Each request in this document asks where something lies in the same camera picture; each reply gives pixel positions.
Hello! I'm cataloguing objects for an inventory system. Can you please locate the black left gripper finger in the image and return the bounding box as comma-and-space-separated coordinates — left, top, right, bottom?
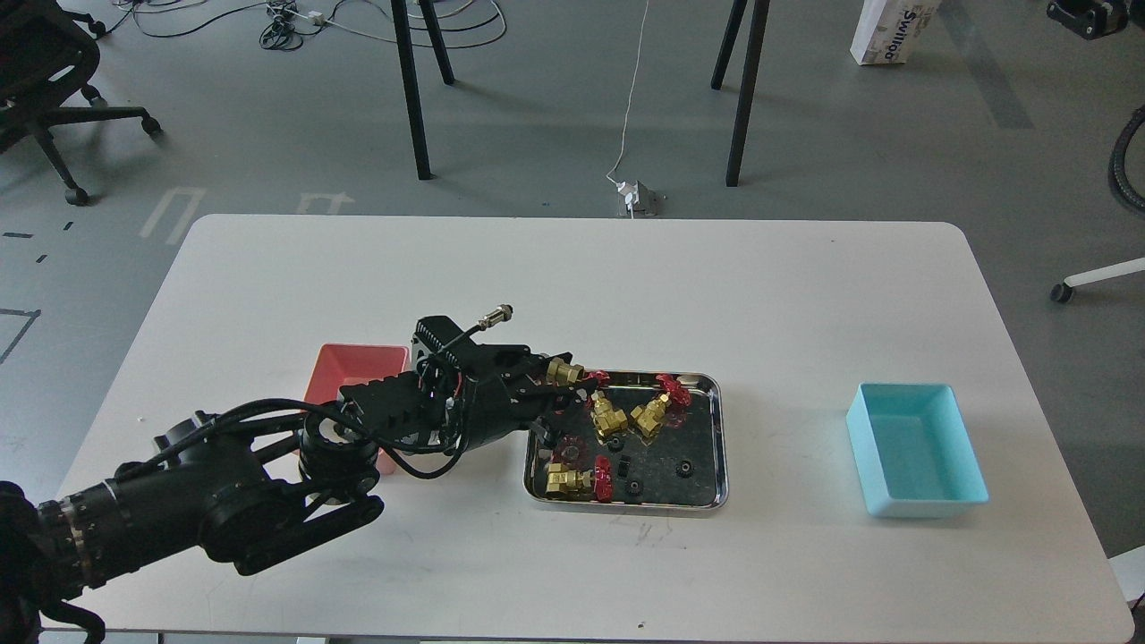
523, 380, 598, 421

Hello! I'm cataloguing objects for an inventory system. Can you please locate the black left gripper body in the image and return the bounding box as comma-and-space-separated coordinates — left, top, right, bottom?
412, 315, 551, 449

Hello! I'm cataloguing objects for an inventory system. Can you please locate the brass valve red handle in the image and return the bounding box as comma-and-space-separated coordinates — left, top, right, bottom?
547, 358, 613, 462

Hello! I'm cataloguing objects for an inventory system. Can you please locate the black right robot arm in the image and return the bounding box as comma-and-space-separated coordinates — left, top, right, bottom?
1047, 1, 1144, 40

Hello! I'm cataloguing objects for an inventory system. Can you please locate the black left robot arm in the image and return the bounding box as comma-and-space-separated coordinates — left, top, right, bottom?
1, 306, 605, 643

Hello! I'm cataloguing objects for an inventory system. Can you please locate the brass valve centre top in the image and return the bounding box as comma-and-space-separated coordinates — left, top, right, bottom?
589, 391, 630, 443

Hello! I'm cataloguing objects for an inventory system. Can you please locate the brass valve bottom left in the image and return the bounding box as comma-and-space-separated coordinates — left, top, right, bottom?
544, 455, 615, 503

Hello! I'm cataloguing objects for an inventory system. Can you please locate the brass valve top right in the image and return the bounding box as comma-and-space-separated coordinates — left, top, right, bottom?
630, 374, 692, 443

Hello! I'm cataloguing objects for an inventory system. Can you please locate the pink plastic box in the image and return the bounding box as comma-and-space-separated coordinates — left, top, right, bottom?
294, 343, 411, 476

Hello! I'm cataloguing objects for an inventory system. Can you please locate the blue plastic box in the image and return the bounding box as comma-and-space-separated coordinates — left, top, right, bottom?
845, 382, 990, 519

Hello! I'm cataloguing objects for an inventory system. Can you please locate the white cardboard box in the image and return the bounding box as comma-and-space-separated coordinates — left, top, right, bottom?
850, 1, 941, 65

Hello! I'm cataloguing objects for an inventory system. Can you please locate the metal tray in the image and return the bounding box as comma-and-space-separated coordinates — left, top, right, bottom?
523, 370, 729, 511

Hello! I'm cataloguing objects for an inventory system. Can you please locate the floor power socket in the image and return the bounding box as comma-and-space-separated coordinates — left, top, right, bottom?
615, 181, 662, 219

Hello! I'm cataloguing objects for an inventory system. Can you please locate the black table leg rear left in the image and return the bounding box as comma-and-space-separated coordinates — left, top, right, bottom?
419, 0, 455, 86

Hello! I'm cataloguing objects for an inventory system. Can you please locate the black table leg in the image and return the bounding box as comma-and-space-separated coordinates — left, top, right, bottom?
419, 0, 455, 86
710, 0, 748, 91
726, 1, 769, 187
390, 0, 434, 181

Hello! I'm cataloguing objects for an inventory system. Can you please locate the black table leg rear right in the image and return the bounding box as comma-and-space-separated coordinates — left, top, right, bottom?
710, 0, 748, 91

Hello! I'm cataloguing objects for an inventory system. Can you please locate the white chair base leg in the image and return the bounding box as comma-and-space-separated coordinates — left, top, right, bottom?
1048, 258, 1145, 304

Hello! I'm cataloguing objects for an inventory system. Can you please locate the black office chair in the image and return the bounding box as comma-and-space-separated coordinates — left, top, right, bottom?
1, 1, 161, 207

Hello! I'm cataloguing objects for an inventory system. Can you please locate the white cable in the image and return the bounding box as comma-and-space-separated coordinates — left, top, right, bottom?
607, 0, 653, 191

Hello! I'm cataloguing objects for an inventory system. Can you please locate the black cable bundle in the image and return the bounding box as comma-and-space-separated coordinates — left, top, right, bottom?
112, 0, 510, 52

